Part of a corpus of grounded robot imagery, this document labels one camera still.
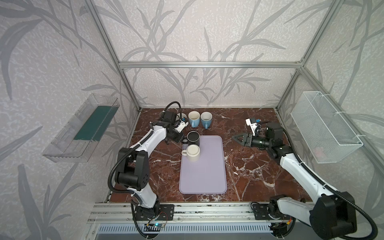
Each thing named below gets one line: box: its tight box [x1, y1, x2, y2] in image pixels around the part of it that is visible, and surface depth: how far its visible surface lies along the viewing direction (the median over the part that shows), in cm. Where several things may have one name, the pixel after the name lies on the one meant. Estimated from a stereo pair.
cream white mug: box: [181, 144, 201, 162], surface depth 90 cm
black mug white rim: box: [182, 131, 200, 147], surface depth 93 cm
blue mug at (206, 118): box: [200, 111, 213, 130], surface depth 105 cm
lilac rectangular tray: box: [179, 135, 227, 194], surface depth 89 cm
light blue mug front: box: [188, 111, 201, 128], surface depth 106 cm
